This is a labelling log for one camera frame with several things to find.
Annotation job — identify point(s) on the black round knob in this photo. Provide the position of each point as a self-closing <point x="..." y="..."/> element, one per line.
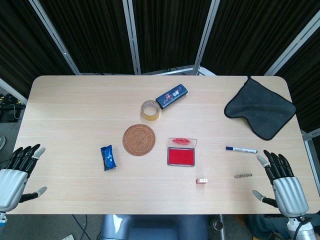
<point x="217" y="224"/>

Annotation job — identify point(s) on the black pleated curtain panel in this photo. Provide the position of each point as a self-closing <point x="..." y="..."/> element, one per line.
<point x="250" y="30"/>
<point x="95" y="32"/>
<point x="307" y="75"/>
<point x="170" y="30"/>
<point x="20" y="37"/>

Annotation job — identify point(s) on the grey metal table leg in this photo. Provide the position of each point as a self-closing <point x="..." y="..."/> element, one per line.
<point x="310" y="150"/>

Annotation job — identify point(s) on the round woven brown coaster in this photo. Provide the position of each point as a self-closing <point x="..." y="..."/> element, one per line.
<point x="139" y="140"/>

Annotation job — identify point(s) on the black yellow floor equipment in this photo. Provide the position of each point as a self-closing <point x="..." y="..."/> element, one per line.
<point x="10" y="107"/>

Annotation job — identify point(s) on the blue-grey robot torso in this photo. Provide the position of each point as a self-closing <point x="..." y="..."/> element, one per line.
<point x="150" y="227"/>

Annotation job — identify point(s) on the grey metal screen post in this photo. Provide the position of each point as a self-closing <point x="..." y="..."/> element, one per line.
<point x="12" y="93"/>
<point x="55" y="37"/>
<point x="206" y="37"/>
<point x="295" y="46"/>
<point x="132" y="37"/>

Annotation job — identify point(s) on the dark grey microfibre cloth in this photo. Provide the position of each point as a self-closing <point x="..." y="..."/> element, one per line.
<point x="262" y="110"/>

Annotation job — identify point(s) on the blue snack packet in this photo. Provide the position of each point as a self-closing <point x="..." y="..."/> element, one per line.
<point x="108" y="158"/>

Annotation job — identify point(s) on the red ink pad clear lid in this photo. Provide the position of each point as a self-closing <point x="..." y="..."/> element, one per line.
<point x="180" y="156"/>

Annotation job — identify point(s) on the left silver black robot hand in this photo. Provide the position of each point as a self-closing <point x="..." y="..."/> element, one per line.
<point x="12" y="180"/>

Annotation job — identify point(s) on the dark blue printed case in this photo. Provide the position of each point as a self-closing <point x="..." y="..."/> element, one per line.
<point x="171" y="96"/>

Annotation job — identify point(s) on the white blue-capped marker pen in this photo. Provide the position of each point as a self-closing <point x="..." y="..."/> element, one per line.
<point x="241" y="149"/>

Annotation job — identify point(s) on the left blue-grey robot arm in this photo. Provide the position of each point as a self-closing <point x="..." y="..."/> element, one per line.
<point x="2" y="217"/>

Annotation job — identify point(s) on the yellow adhesive tape roll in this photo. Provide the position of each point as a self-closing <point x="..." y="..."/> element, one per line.
<point x="150" y="116"/>

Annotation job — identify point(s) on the grey screen base rail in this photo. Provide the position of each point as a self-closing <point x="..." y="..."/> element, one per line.
<point x="170" y="71"/>

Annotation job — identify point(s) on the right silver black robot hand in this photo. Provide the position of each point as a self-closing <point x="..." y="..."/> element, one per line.
<point x="290" y="195"/>

